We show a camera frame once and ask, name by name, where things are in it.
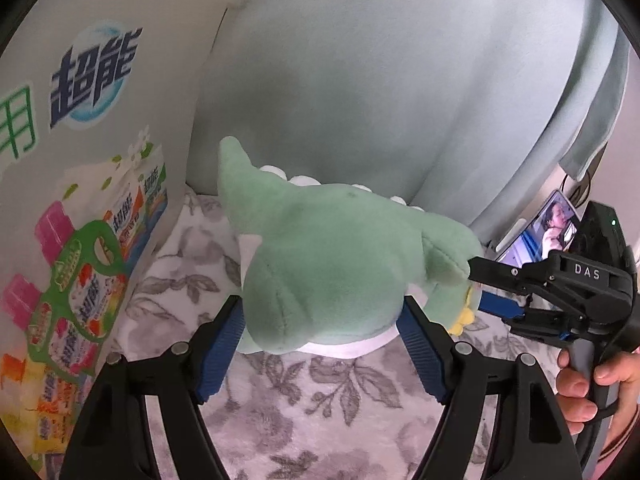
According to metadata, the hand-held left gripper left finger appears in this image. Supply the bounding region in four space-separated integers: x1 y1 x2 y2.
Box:
59 294 247 480

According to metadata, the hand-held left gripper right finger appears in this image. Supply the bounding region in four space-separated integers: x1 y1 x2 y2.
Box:
397 297 583 480

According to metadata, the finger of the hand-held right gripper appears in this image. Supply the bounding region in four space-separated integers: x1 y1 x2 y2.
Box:
480 293 583 342
466 256 557 294

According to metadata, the green dinosaur plush toy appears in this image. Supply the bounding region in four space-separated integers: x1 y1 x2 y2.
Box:
217 135 488 361

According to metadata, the translucent printed storage box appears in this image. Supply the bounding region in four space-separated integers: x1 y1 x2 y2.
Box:
0 0 241 471

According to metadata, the person's right hand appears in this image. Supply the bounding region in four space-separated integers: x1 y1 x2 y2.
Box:
556 342 640 436

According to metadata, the white phone stand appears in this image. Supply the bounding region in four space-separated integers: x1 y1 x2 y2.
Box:
487 215 528 261

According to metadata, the smartphone with lit screen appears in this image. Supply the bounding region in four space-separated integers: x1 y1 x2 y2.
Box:
497 189 583 268

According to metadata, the grey floral blanket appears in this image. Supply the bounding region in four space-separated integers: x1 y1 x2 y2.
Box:
107 185 566 480

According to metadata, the pale green curtain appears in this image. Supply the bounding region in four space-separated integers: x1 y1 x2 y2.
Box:
190 0 633 251

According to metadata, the black charging cable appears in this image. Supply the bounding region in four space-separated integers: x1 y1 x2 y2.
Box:
560 172 593 206

